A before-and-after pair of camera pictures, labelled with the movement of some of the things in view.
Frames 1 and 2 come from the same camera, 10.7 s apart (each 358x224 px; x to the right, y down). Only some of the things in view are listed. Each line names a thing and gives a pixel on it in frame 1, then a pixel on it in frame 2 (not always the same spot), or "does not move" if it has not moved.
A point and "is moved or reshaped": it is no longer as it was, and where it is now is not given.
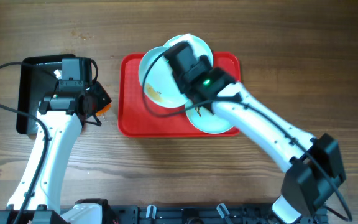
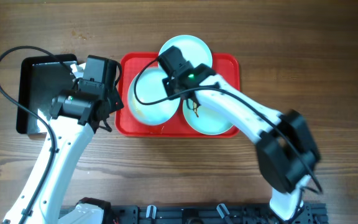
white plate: (199, 47) does not move
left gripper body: (99, 97) → (81, 69)
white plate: (159, 80) is moved or reshaped
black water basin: (37, 78) does not move
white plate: (207, 122) does not move
